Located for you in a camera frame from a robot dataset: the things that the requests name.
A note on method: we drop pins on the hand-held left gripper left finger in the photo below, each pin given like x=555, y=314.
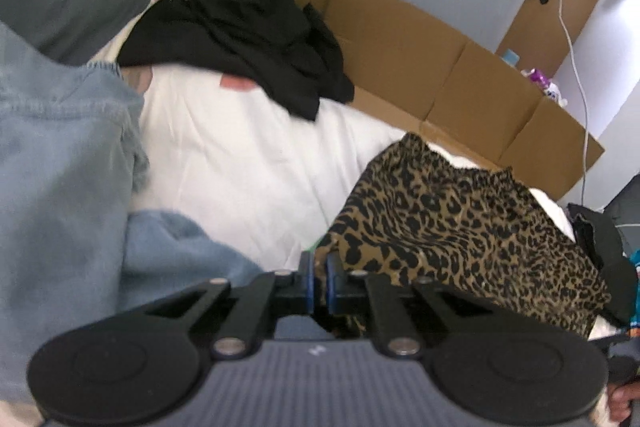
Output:
x=308, y=279

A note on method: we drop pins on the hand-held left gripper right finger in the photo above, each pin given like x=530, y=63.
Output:
x=332, y=282

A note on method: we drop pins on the leopard print garment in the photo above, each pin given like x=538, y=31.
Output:
x=450, y=227

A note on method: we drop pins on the person's right hand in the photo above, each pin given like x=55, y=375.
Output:
x=622, y=399

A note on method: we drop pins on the dark cloth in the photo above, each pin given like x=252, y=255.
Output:
x=597, y=252

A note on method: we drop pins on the white printed duvet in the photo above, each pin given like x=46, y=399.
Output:
x=240, y=157

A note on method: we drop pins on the brown cardboard sheet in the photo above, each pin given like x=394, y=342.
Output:
x=400, y=52
x=540, y=27

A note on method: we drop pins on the black garment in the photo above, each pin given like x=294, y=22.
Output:
x=250, y=32

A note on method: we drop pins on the light blue denim garment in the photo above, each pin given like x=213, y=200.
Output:
x=60, y=157

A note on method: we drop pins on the small light blue box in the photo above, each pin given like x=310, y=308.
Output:
x=510, y=56

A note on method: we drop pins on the small purple white toy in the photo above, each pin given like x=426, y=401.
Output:
x=547, y=87

